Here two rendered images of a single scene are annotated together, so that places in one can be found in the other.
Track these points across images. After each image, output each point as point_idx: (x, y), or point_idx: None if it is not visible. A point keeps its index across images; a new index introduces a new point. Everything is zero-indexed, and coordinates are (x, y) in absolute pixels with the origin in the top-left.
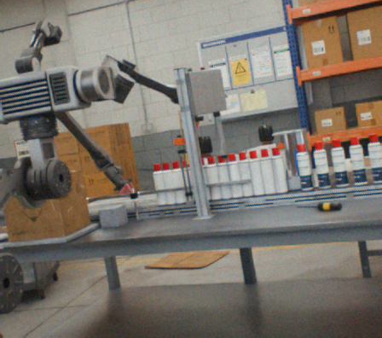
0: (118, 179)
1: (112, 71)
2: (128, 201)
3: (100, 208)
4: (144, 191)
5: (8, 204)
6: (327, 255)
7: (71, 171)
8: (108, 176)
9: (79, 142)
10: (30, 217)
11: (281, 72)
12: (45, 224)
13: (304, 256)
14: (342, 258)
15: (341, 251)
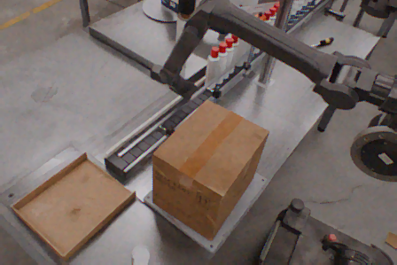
0: (187, 84)
1: None
2: (176, 100)
3: (22, 124)
4: (207, 82)
5: (224, 205)
6: (35, 41)
7: (214, 109)
8: (181, 86)
9: (184, 62)
10: (237, 194)
11: None
12: (245, 186)
13: (16, 48)
14: (54, 39)
15: (37, 32)
